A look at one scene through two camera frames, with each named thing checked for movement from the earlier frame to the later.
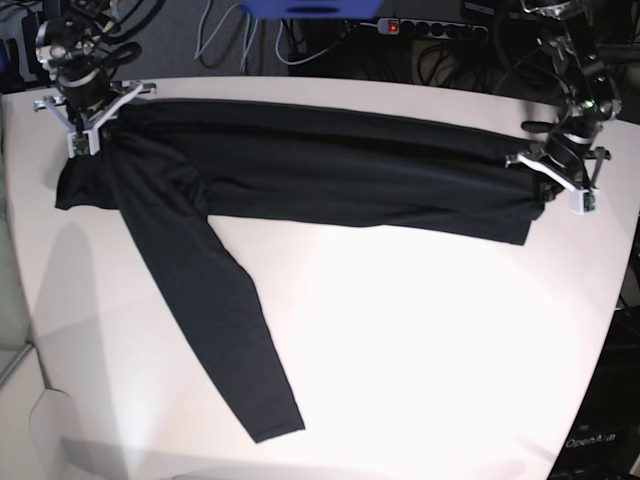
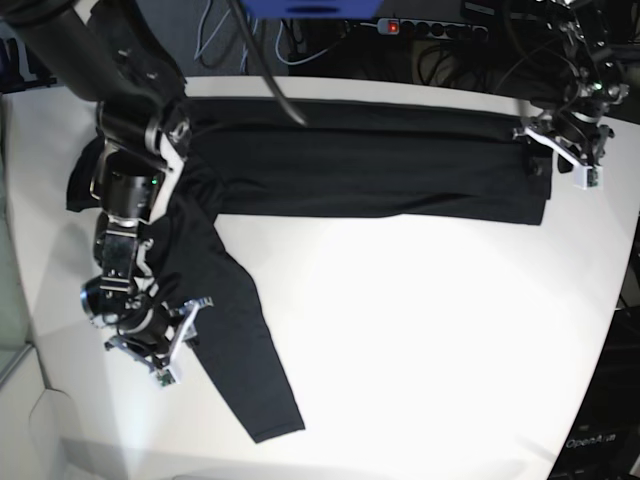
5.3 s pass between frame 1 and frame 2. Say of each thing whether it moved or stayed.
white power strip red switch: stayed
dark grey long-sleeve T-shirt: moved
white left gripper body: moved
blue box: stayed
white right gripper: moved
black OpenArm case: stayed
